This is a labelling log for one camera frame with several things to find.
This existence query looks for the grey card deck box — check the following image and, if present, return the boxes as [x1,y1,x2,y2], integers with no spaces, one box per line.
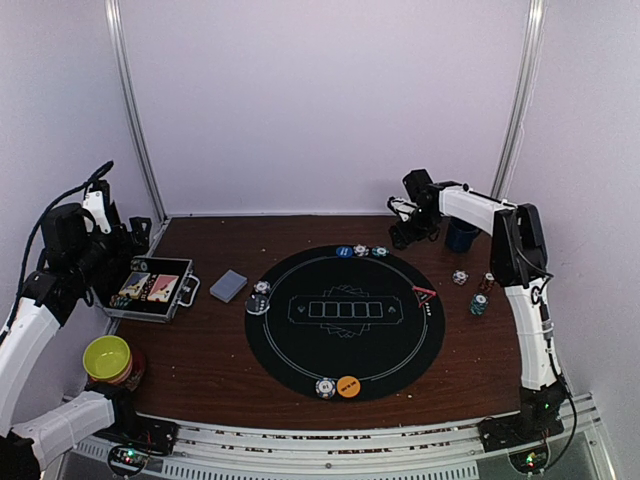
[209,269,248,303]

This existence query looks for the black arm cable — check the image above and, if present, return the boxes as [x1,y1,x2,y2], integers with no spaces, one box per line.
[12,160,116,301]
[512,234,579,471]

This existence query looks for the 50 chips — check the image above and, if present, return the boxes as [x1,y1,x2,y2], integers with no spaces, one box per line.
[371,246,390,257]

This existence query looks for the red triangular all-in marker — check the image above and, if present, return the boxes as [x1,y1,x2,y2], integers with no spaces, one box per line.
[412,286,437,308]

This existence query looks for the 10 chips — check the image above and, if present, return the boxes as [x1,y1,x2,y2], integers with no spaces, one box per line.
[315,377,337,400]
[353,244,370,257]
[253,280,271,295]

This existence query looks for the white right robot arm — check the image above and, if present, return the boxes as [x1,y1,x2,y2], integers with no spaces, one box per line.
[387,169,569,451]

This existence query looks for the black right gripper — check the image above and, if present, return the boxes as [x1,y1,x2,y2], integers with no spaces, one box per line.
[391,206,440,249]

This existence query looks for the orange big blind button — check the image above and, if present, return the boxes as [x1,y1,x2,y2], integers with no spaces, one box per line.
[336,375,361,399]

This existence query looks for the green blue 50 chip stack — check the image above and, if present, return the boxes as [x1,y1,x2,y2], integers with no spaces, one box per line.
[470,293,489,316]

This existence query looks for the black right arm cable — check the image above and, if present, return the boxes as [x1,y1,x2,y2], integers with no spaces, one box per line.
[512,234,579,471]

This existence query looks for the dark blue mug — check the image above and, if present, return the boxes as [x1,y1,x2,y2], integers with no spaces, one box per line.
[445,217,481,253]

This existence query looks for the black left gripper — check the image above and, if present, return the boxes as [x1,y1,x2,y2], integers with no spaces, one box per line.
[71,215,150,284]

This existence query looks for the yellow-green bowl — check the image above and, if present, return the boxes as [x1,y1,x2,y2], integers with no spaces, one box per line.
[83,335,133,384]

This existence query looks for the aluminium front rail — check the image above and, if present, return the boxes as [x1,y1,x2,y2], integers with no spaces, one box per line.
[52,395,618,479]

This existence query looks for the blue small blind button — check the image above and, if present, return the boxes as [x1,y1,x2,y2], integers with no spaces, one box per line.
[336,245,354,258]

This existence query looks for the round black poker mat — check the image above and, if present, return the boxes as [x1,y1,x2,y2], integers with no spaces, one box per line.
[245,245,446,401]

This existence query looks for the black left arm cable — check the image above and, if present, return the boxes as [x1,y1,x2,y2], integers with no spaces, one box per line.
[12,160,116,301]

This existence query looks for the red black 100 chip stack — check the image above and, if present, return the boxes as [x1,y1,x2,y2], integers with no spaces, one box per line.
[479,272,495,293]

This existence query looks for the right aluminium frame post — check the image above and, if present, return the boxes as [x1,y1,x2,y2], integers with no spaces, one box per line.
[491,0,548,199]

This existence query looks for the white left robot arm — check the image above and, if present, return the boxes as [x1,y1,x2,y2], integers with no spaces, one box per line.
[1,173,151,479]

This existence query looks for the clear round dealer button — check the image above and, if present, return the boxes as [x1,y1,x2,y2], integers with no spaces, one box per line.
[245,293,270,316]

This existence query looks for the blue white 10 chip stack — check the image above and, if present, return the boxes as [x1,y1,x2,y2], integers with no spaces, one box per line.
[452,270,470,286]

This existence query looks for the left aluminium frame post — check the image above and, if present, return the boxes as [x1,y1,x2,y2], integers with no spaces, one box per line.
[104,0,168,222]

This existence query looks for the aluminium frame post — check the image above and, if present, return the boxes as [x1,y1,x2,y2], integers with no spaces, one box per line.
[491,0,548,199]
[104,0,168,222]

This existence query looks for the aluminium poker case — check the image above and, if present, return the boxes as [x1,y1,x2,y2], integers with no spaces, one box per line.
[94,256,201,324]

